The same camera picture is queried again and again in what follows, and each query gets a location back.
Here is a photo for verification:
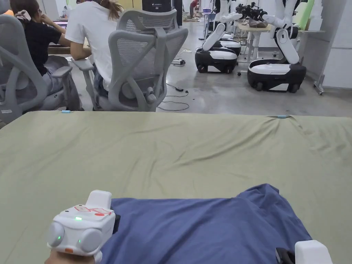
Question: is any wooden desk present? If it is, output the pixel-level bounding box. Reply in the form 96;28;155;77
47;44;91;55

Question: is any white and black wheeled robot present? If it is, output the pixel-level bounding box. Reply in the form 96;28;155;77
236;0;308;92
195;0;242;74
208;16;242;57

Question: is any white height-adjustable table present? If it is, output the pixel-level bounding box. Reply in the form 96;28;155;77
236;22;326;64

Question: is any person's left hand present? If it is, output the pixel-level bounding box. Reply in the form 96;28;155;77
44;249;97;264

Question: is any grey mesh office chair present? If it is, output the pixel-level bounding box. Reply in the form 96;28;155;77
0;14;73;124
71;8;189;112

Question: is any blue shirt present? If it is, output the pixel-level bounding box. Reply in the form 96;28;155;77
95;183;312;264

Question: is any bed with pale green sheet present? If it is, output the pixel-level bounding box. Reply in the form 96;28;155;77
0;110;352;264

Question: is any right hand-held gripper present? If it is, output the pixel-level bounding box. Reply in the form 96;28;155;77
276;240;333;264

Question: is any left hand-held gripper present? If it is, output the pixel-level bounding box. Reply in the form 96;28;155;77
46;190;121;262

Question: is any black cable with power brick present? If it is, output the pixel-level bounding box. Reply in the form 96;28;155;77
157;84;191;112

